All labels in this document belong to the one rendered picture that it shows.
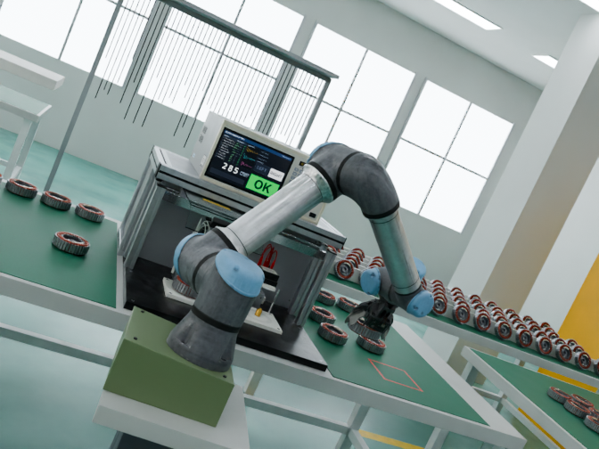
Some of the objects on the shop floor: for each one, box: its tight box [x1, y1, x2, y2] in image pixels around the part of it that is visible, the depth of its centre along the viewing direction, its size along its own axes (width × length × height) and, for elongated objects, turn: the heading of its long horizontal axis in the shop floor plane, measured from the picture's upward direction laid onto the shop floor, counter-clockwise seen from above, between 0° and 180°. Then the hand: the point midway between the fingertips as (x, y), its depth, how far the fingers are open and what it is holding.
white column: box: [423, 13, 599, 385], centre depth 582 cm, size 50×45×330 cm
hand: (364, 328), depth 215 cm, fingers closed on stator, 13 cm apart
